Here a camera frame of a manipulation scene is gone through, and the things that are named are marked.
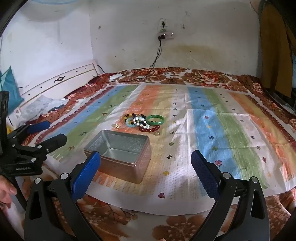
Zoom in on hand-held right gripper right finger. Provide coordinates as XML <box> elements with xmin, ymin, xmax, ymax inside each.
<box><xmin>191</xmin><ymin>149</ymin><xmax>270</xmax><ymax>241</ymax></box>

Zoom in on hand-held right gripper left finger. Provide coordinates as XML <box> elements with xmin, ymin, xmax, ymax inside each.
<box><xmin>23</xmin><ymin>151</ymin><xmax>102</xmax><ymax>241</ymax></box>

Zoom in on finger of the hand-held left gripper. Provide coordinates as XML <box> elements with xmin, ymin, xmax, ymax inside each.
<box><xmin>11</xmin><ymin>133</ymin><xmax>68</xmax><ymax>163</ymax></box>
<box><xmin>7</xmin><ymin>121</ymin><xmax>51</xmax><ymax>142</ymax></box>

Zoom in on silver metal tin box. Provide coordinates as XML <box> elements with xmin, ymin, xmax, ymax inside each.
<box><xmin>83</xmin><ymin>129</ymin><xmax>152</xmax><ymax>184</ymax></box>

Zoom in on red bead bracelet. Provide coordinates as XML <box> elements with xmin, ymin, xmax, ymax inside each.
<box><xmin>138</xmin><ymin>125</ymin><xmax>161</xmax><ymax>134</ymax></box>

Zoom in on yellow and dark bead bracelet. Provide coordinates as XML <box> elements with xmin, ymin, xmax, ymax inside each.
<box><xmin>124</xmin><ymin>113</ymin><xmax>147</xmax><ymax>126</ymax></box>

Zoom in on white stone chip bracelet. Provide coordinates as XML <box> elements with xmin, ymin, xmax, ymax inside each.
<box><xmin>133</xmin><ymin>117</ymin><xmax>151</xmax><ymax>131</ymax></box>

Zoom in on green jade bangle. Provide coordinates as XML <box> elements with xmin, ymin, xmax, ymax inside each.
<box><xmin>146</xmin><ymin>114</ymin><xmax>165</xmax><ymax>126</ymax></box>

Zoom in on multicolour glass bead bracelet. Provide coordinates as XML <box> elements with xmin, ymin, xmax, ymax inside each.
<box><xmin>132</xmin><ymin>113</ymin><xmax>148</xmax><ymax>126</ymax></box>

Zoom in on person's left hand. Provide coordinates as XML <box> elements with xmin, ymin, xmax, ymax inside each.
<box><xmin>0</xmin><ymin>175</ymin><xmax>17</xmax><ymax>204</ymax></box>

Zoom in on grey plastic bag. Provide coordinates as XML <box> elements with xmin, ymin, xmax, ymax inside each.
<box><xmin>20</xmin><ymin>96</ymin><xmax>70</xmax><ymax>119</ymax></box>

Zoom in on teal cloth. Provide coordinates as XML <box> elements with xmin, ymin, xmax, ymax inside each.
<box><xmin>0</xmin><ymin>65</ymin><xmax>24</xmax><ymax>110</ymax></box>

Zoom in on striped patterned tablecloth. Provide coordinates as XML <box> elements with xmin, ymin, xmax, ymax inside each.
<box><xmin>5</xmin><ymin>67</ymin><xmax>296</xmax><ymax>241</ymax></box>

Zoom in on white cabinet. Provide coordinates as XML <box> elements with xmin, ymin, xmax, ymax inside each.
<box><xmin>16</xmin><ymin>59</ymin><xmax>99</xmax><ymax>116</ymax></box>

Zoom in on striped colourful mat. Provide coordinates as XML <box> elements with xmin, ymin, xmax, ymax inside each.
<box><xmin>39</xmin><ymin>82</ymin><xmax>296</xmax><ymax>215</ymax></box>

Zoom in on yellow hanging cloth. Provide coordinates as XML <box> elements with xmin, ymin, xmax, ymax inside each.
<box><xmin>258</xmin><ymin>2</ymin><xmax>296</xmax><ymax>98</ymax></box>

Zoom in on black cable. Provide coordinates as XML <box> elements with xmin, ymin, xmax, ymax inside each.
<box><xmin>138</xmin><ymin>39</ymin><xmax>163</xmax><ymax>80</ymax></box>

